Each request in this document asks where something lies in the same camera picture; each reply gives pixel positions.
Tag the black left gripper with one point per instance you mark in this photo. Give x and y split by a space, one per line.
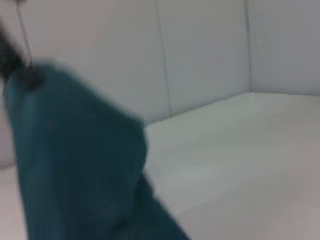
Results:
6 57

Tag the teal blue shirt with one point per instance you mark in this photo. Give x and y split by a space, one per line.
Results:
80 155

